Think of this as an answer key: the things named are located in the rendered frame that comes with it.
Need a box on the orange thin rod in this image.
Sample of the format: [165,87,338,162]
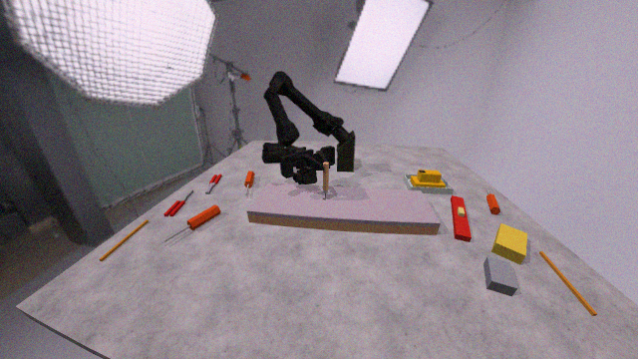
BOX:
[99,220,149,262]
[539,251,597,316]

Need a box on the orange-handled awl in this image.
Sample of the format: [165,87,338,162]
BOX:
[323,162,329,199]
[486,188,500,214]
[163,204,220,242]
[244,171,255,195]

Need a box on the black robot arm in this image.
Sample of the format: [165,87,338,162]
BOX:
[262,71,351,184]

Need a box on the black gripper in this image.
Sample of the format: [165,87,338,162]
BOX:
[279,146,335,179]

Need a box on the pale pink panel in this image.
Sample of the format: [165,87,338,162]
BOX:
[247,182,441,235]

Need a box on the white shallow tray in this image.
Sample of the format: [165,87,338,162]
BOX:
[403,174,454,194]

